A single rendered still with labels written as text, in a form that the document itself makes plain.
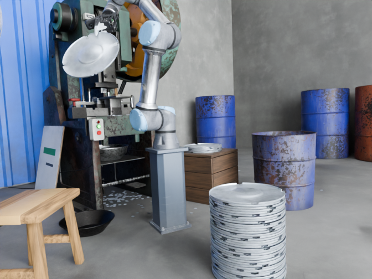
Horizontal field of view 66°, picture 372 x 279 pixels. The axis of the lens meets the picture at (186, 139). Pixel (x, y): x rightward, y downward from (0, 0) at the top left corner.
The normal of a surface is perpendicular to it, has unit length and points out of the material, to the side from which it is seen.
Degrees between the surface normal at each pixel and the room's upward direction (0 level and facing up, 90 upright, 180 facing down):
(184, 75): 90
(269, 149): 92
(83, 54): 56
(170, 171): 90
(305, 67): 90
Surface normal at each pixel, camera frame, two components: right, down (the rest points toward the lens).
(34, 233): -0.03, 0.00
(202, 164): -0.62, 0.09
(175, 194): 0.47, 0.06
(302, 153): 0.24, 0.11
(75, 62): -0.22, -0.48
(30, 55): 0.70, 0.04
